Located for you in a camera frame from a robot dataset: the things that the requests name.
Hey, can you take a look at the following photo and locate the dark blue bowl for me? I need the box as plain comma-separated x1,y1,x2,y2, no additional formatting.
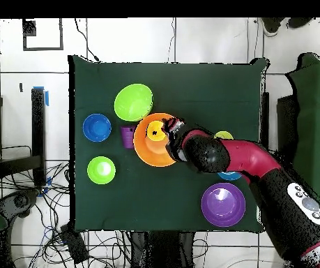
82,113,112,143

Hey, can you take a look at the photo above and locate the person's foot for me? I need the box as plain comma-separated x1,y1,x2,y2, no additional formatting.
287,17,314,29
261,17,287,38

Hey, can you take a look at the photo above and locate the bundle of floor cables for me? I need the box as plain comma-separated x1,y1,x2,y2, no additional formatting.
0,144,132,268

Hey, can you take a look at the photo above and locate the light blue bowl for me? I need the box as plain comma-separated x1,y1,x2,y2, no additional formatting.
216,170,243,181

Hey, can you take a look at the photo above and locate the translucent yellow-green cup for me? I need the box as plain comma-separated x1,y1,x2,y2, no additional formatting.
213,131,234,140

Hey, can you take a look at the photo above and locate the purple cup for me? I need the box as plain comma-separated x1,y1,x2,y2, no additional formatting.
120,125,137,149

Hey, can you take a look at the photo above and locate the black power brick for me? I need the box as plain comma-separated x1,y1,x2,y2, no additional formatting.
60,223,90,265

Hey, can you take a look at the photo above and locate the small green bowl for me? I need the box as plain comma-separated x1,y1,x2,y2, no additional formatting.
86,156,116,186

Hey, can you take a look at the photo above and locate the black post with blue tape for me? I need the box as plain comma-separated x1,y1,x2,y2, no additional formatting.
31,86,49,187

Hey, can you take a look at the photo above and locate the large green bowl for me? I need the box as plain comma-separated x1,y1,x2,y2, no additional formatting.
114,83,154,122

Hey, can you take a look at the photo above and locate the yellow cup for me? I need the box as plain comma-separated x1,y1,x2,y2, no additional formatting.
146,120,168,142

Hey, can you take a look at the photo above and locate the large orange bowl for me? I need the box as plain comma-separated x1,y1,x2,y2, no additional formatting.
132,112,178,168

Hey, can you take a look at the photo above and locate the large purple bowl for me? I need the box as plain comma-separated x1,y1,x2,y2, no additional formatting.
200,182,247,228

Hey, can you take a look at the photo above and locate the black wheeled base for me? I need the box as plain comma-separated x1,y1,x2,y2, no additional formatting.
0,189,41,222

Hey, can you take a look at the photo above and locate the dark green table cloth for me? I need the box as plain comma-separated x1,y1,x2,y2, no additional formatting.
68,54,269,233

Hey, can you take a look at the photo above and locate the thin black floor cable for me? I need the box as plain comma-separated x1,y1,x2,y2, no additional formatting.
74,17,101,63

